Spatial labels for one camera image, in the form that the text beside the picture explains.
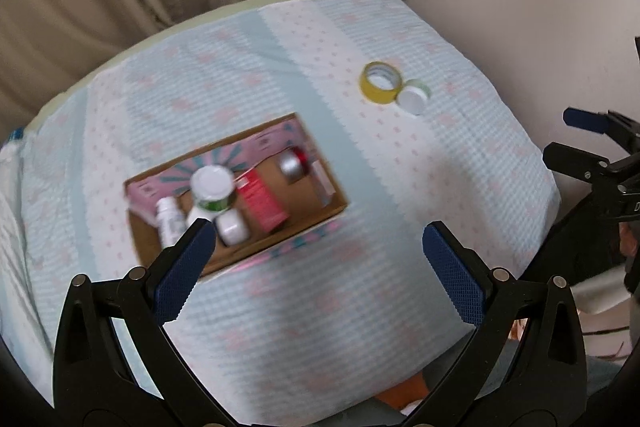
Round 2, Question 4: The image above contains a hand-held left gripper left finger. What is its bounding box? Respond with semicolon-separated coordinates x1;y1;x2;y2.
52;218;236;427

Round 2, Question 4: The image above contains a person's right hand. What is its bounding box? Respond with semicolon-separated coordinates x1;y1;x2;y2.
619;223;640;260

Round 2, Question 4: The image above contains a white earbuds case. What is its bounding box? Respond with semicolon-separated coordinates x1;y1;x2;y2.
216;211;251;247

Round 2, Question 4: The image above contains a yellow tape roll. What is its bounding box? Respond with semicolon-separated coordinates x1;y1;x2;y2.
359;61;402;104

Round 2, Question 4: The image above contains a pink white tube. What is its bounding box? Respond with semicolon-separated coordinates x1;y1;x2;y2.
311;159;336;208

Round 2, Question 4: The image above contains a red carton box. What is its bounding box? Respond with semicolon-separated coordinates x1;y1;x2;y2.
236;170;290;235

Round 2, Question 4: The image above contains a white bottle green label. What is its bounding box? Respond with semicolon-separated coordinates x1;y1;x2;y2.
186;166;237;228

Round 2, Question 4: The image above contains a pink patterned cardboard box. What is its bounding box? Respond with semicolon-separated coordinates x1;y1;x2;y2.
123;112;349;280

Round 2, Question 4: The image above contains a silver can red cap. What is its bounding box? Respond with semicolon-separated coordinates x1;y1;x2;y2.
279;147;310;184

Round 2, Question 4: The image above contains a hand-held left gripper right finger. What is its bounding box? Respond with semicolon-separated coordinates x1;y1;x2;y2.
400;221;589;427

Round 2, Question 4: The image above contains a white lid jar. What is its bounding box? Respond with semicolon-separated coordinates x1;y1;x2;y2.
396;79;432;116

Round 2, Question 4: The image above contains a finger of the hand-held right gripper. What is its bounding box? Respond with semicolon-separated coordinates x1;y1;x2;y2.
542;143;612;182
563;107;640;160

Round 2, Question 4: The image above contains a small white bottle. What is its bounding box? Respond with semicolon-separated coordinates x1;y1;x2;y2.
155;198;185;249

